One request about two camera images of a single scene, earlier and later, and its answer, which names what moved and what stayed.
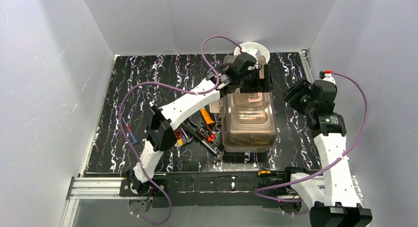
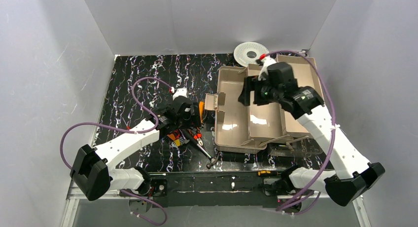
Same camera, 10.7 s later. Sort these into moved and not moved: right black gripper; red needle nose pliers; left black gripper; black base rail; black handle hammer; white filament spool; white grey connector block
Moved: white grey connector block; black handle hammer; red needle nose pliers; right black gripper; left black gripper
Not moved: white filament spool; black base rail
